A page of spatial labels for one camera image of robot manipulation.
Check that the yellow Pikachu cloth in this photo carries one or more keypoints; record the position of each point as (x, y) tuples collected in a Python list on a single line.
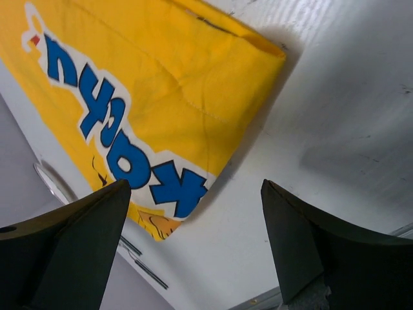
[(157, 93)]

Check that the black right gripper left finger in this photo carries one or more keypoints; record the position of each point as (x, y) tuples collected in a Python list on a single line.
[(62, 259)]

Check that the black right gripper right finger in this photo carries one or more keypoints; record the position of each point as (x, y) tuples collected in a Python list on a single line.
[(324, 262)]

